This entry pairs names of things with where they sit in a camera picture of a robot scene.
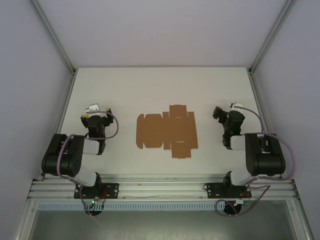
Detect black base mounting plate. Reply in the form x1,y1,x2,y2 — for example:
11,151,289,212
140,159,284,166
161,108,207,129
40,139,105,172
203,182,252,200
73,182,120,200

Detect aluminium table side rail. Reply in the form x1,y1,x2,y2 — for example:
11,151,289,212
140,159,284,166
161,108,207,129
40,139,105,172
248,71,285,180
39,71,77,181

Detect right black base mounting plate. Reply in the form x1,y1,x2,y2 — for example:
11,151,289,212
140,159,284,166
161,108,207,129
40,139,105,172
203,182,252,200

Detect black round cable grommet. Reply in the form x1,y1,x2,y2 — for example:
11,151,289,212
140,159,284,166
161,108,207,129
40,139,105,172
223,201,243,216
84,209,103,218

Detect aluminium mounting rail beam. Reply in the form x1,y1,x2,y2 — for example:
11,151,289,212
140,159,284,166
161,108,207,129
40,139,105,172
27,174,300,201

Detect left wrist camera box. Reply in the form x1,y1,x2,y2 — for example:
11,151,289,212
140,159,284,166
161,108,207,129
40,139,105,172
85,103,101,114

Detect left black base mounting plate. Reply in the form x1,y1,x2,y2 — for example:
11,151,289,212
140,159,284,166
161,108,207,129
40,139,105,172
73,182,120,200

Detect slotted grey cable duct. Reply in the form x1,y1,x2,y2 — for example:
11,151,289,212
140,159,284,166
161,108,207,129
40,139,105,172
37,202,237,211

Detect brown cardboard paper box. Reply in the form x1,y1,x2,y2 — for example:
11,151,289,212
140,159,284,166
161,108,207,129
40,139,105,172
136,104,199,160

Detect aluminium frame post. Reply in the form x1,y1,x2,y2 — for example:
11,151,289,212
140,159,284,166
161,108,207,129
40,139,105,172
31,0,76,74
249,0,298,74

